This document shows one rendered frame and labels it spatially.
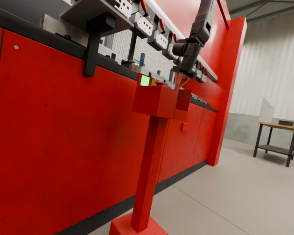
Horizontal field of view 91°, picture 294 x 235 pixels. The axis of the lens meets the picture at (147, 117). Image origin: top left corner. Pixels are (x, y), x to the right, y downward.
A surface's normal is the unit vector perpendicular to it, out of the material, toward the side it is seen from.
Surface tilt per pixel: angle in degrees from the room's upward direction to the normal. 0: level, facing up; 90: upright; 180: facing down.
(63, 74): 90
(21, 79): 90
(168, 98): 90
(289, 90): 90
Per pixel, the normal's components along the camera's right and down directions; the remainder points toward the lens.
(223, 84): -0.63, -0.07
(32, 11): 0.76, 0.17
